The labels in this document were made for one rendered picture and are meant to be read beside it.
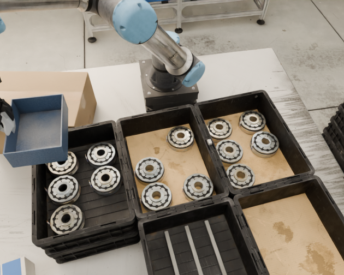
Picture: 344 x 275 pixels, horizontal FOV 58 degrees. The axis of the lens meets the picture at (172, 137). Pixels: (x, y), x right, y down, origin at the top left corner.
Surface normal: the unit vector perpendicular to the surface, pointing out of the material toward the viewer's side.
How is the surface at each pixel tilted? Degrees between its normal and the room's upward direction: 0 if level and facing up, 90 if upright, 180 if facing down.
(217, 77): 0
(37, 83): 0
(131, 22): 87
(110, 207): 0
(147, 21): 86
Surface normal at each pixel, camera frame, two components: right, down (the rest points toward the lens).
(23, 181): 0.00, -0.58
